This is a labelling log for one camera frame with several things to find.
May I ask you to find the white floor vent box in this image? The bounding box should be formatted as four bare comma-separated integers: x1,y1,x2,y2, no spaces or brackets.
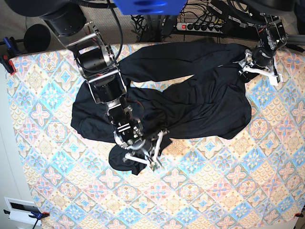
4,197,39,225

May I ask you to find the black t-shirt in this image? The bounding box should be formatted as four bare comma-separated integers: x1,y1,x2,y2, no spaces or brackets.
70,38,253,176

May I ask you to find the orange clamp lower right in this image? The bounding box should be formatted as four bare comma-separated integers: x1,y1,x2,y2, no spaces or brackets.
295,212,304,218

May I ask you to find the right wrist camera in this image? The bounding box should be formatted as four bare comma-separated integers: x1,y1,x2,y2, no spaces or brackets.
150,162,161,172

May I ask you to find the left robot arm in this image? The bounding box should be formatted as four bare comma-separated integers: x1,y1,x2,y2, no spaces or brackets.
227,0,296,86

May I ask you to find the blue orange clamp upper left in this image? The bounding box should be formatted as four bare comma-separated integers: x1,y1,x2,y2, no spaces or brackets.
0,37,18,75

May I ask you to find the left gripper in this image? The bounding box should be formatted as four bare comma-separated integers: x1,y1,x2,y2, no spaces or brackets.
238,49,279,83

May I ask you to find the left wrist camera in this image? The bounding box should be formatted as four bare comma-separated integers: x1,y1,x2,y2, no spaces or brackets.
269,73,283,86

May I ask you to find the black round stool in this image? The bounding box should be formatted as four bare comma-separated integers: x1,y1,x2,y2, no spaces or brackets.
23,24,51,53

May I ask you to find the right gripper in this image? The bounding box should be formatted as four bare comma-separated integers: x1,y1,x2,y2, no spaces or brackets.
122,129,169,167

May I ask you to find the blue orange clamp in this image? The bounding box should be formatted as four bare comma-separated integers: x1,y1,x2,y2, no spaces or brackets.
3,210,50,229
0,37,18,75

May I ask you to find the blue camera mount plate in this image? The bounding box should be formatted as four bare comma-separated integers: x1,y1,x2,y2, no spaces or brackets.
113,0,187,15

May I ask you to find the patterned tablecloth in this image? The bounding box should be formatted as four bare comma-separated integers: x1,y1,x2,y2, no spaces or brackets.
5,50,305,229

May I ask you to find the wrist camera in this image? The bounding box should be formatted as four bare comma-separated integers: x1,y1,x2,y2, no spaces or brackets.
269,73,283,86
150,162,161,172

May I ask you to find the white power strip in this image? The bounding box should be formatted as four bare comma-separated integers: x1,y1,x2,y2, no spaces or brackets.
176,22,222,33

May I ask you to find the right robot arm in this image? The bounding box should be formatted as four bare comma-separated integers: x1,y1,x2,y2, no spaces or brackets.
7,0,167,170

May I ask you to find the blue orange clamp lower left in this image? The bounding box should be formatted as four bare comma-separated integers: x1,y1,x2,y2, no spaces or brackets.
3,210,50,229

